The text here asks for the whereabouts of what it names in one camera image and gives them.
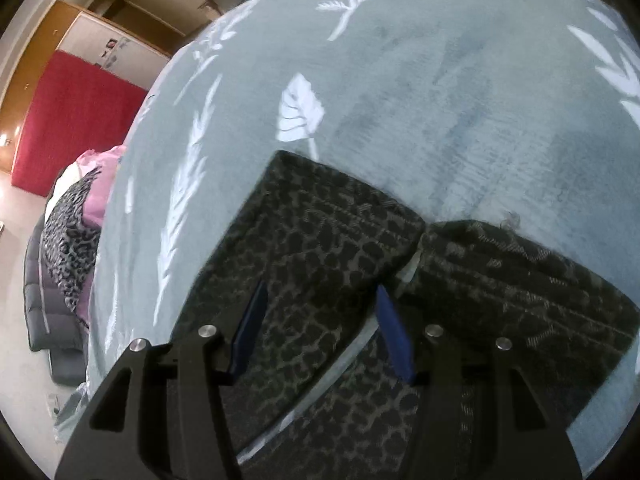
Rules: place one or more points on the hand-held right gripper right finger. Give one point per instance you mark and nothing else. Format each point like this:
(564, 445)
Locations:
(395, 335)

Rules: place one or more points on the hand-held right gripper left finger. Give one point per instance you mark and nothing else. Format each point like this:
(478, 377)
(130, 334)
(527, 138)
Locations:
(247, 325)

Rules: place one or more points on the dark leopard print pants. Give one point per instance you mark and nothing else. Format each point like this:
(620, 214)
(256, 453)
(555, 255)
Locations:
(320, 240)

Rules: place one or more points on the grey sofa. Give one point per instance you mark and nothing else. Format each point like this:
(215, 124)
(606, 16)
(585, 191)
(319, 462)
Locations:
(37, 300)

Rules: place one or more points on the grey leaf print bed cover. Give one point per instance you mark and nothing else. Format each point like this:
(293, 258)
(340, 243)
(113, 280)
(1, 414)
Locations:
(400, 85)

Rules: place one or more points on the wooden wardrobe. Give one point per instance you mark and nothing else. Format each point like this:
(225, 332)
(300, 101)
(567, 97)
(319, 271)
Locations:
(27, 85)

